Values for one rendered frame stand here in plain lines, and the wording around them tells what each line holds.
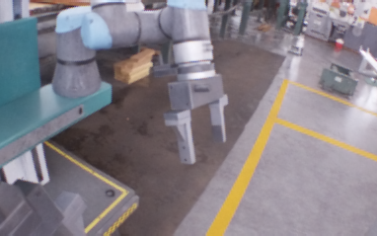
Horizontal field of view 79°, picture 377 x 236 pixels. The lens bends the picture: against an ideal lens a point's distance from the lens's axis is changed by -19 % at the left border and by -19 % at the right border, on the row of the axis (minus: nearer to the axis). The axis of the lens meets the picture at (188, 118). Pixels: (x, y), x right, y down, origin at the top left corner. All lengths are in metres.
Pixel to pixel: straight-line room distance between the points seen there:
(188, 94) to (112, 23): 0.20
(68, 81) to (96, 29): 0.27
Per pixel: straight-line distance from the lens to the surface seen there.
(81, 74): 0.76
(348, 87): 3.86
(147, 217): 1.37
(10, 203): 0.20
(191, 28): 0.53
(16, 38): 0.77
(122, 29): 0.56
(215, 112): 0.63
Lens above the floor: 1.08
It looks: 30 degrees down
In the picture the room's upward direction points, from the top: 10 degrees clockwise
